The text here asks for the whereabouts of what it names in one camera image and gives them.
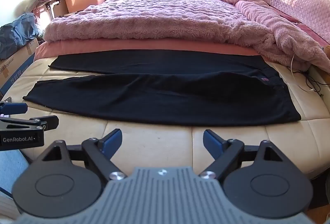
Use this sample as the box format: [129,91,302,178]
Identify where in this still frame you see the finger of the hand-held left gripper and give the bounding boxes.
[29,115,59,132]
[0,97,28,114]

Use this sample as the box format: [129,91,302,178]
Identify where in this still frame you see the black pants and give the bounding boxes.
[23,49,302,127]

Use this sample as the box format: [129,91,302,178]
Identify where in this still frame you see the blue bag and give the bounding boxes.
[0,13,40,60]

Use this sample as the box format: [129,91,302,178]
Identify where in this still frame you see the black cable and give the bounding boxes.
[294,70,323,97]

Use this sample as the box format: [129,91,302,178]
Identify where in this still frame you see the cardboard box with blue band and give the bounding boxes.
[0,38,40,97]

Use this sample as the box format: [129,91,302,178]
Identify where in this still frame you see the purple fluffy blanket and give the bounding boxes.
[42,0,330,73]

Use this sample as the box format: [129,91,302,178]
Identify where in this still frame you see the pink quilted headboard cover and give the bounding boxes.
[256,0,330,47]

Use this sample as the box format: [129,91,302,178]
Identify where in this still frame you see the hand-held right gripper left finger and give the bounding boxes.
[42,128,127,181]

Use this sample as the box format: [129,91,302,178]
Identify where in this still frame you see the pink bed sheet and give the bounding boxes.
[34,38,261,59]

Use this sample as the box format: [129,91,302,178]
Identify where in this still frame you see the white cable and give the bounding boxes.
[290,53,314,92]

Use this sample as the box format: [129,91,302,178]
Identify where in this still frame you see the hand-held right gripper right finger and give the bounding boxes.
[200,129,284,181]

